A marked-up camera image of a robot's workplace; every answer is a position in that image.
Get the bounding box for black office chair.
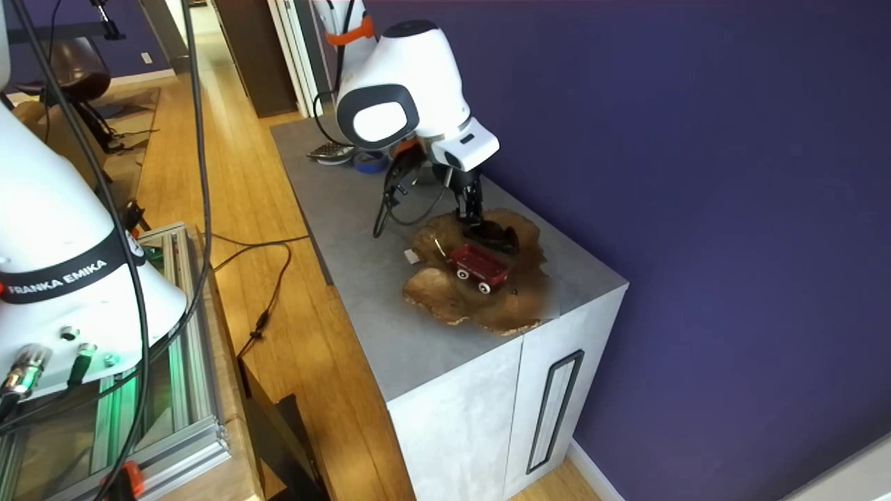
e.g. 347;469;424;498
18;34;127;155

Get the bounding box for black floor box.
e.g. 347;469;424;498
236;359;332;501

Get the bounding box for red clamp handle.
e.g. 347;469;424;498
117;460;151;501

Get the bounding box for grey cabinet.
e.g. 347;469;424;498
270;100;631;501

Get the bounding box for white door frame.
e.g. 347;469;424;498
263;0;340;121

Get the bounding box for brown wooden tray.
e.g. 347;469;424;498
398;207;554;338

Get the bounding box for blue tape roll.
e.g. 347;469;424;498
351;151;390;179

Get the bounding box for red toy wagon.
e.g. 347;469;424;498
447;240;515;299

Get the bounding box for black floor cable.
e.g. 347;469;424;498
197;228;312;363

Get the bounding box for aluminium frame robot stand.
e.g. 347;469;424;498
0;219;234;501

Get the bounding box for black sunglasses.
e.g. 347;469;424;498
461;215;522;256

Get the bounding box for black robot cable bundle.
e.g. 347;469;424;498
0;0;216;501

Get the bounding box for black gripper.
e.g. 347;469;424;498
446;161;501;238

